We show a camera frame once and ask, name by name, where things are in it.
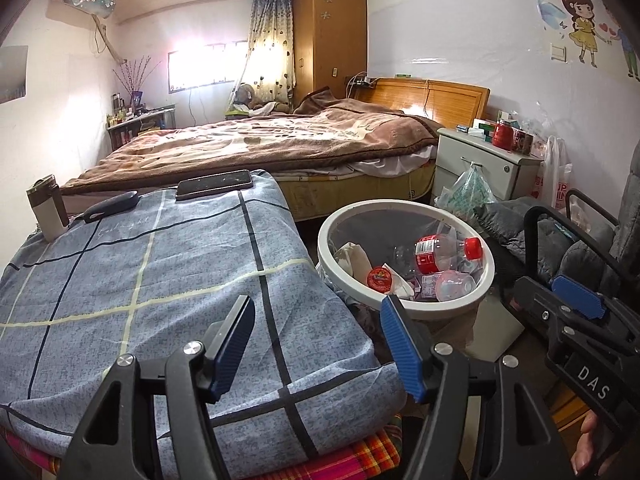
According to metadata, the white nightstand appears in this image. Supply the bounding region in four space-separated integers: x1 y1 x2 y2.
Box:
432 126 543 206

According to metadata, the air conditioner pipe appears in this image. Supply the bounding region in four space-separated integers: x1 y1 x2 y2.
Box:
92 15 123 63

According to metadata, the patterned curtain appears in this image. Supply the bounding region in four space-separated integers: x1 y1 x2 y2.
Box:
248 0 296 111

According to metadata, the beige and brown thermos mug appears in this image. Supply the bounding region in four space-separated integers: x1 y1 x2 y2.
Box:
26 174 70 241

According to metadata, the grey bin liner bag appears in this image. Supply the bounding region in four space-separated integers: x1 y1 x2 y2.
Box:
325 207 488 341

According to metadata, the blue leaf wall sticker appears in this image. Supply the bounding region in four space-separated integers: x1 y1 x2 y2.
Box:
535 0 568 28

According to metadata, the grey wall calendar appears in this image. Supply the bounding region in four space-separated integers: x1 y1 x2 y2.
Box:
0 46 28 105

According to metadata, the dark blue glasses case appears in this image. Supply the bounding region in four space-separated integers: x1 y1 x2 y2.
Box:
82 190 141 224

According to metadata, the red tin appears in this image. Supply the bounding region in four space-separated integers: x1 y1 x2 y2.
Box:
492 121 513 152

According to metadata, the brown blanket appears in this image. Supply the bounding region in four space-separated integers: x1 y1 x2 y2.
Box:
60 87 446 196

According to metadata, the red and white plastic bag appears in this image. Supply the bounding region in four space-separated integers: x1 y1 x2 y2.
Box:
532 135 573 211

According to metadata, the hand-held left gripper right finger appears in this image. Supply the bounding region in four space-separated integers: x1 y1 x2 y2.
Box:
380 294 576 480

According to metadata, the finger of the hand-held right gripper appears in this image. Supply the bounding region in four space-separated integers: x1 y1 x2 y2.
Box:
550 274 640 346
509 276 636 361

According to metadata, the white round trash bin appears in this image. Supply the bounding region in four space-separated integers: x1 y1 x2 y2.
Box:
316 200 496 323

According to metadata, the window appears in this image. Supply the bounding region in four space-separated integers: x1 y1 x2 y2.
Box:
167 40 251 93

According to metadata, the small clear bottle red label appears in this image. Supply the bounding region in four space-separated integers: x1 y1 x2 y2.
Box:
435 270 478 301

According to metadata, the pale bed sheet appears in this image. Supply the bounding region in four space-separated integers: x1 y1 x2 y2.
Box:
350 145 438 176

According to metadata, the person's right hand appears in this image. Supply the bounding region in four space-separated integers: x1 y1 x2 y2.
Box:
570 407 613 478

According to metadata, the purple drink carton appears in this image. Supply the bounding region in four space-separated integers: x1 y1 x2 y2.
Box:
412 275 441 302

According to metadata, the wooden wardrobe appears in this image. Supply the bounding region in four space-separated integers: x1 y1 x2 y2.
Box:
292 0 369 108

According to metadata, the cartoon couple wall sticker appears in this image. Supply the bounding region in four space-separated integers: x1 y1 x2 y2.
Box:
560 0 640 83

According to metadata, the grey chair cushion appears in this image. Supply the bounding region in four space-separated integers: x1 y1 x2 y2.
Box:
475 140 640 301

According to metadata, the wooden bed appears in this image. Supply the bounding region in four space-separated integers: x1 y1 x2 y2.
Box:
60 77 491 221

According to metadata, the brown teddy bear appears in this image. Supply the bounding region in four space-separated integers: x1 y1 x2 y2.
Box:
235 82 268 111

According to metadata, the black chair frame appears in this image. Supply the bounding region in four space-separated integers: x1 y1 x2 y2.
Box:
522 189 621 281

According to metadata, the cluttered shelf desk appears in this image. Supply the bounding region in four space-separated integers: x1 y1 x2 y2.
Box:
106 105 177 151

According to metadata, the black smartphone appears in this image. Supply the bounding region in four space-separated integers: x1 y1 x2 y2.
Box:
175 170 254 202

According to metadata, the red printed round container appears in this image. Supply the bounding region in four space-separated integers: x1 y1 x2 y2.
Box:
366 266 393 292

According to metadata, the green plastic bag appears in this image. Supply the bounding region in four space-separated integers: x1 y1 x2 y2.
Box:
435 165 498 221

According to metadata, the vase with branches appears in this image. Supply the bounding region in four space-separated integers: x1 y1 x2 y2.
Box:
112 56 163 111

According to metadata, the clear bottle with red cap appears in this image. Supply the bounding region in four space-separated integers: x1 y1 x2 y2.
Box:
395 234 485 281

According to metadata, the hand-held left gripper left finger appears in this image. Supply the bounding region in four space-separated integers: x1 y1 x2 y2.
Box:
60 294 257 480

